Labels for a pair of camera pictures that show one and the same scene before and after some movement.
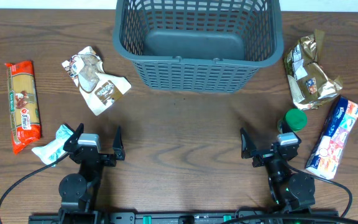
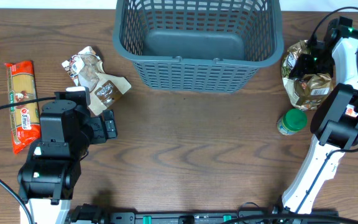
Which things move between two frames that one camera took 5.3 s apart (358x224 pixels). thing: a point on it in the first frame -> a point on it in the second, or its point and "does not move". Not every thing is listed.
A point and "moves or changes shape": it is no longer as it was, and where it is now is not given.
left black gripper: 119,154 -> 99,134
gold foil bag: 309,85 moves or changes shape
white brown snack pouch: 100,90 does not move
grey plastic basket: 197,46 does not move
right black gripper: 267,156 -> 305,66
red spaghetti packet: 25,122 does not move
